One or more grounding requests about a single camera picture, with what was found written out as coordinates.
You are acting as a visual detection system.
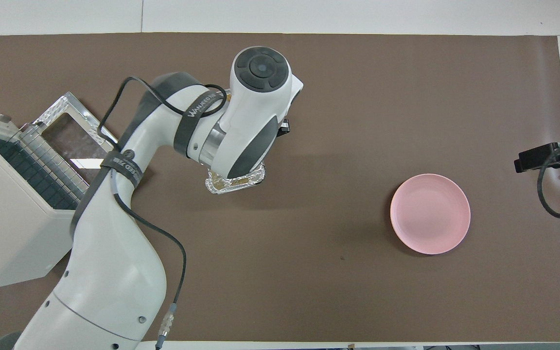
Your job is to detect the aluminium foil tray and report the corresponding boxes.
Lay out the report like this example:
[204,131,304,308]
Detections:
[204,162,267,195]

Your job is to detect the glass oven door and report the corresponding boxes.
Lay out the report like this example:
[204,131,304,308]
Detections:
[32,92,145,212]

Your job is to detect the white toaster oven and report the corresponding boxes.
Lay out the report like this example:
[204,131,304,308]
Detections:
[0,103,103,291]

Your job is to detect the brown paper table mat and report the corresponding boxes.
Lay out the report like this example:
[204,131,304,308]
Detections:
[0,33,560,343]

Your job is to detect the pink round plate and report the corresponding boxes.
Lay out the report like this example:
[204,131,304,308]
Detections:
[390,174,472,255]

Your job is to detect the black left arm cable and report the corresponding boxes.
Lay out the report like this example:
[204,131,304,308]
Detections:
[97,76,228,350]

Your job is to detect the metal wire oven rack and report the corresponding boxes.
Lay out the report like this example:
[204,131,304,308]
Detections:
[15,127,108,207]

